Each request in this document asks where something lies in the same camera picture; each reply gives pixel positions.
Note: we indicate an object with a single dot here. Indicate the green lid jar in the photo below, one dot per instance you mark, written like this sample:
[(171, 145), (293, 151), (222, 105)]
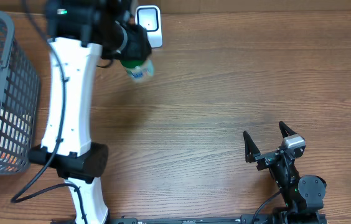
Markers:
[(139, 70)]

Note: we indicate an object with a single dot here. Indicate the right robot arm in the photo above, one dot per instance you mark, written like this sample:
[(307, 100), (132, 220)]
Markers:
[(298, 199)]

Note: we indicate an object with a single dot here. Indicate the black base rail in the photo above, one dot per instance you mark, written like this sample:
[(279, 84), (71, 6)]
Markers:
[(188, 221)]

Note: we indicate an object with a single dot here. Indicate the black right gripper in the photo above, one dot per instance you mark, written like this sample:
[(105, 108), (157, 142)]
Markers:
[(266, 159)]

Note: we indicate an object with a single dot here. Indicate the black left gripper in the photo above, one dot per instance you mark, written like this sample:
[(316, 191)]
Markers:
[(144, 48)]

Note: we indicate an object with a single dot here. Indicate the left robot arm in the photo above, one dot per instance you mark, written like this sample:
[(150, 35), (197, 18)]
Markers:
[(80, 34)]

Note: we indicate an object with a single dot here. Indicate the white barcode scanner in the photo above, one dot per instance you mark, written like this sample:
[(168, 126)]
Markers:
[(149, 17)]

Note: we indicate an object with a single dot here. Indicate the grey plastic mesh basket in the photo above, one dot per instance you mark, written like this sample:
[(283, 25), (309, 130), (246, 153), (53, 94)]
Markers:
[(19, 98)]

